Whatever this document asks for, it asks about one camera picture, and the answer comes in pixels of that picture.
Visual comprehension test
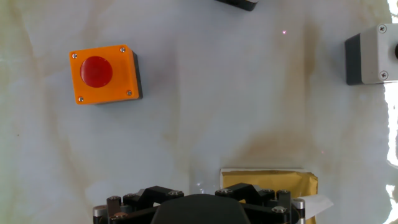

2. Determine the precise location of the grey box flat red button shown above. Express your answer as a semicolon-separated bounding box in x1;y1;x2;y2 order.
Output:
344;23;398;86

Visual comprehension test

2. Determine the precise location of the gold tissue box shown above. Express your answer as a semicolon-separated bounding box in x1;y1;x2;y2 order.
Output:
220;167;319;224

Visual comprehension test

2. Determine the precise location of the white tissue sheet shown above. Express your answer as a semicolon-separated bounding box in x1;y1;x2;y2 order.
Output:
292;194;334;218

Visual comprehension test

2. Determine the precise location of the marble pattern mat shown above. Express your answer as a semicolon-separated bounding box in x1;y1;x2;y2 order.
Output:
0;0;398;224

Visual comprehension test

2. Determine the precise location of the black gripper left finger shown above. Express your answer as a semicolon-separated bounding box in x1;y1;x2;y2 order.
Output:
92;185;185;224

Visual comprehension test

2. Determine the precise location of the orange box red button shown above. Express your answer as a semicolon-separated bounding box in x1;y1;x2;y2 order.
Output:
68;44;144;106

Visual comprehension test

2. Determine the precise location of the grey box red mushroom button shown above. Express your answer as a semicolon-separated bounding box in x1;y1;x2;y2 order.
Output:
214;0;259;12

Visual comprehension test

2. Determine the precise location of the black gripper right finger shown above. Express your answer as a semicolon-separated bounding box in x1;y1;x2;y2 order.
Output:
214;182;306;224

